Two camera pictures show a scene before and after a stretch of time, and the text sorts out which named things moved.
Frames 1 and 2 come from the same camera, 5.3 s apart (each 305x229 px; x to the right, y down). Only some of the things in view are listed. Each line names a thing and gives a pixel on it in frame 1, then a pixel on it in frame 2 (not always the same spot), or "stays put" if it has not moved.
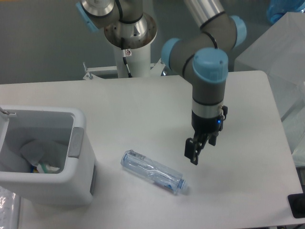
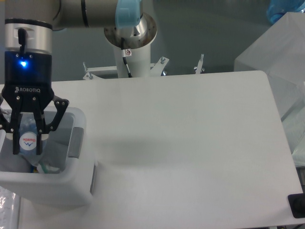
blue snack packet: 34,169 stays put
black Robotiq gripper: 207,125 → 28,88
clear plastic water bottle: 152,171 → 27,140
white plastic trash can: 42,156 stays put
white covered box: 280,53 stays put
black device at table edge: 297,202 stays put
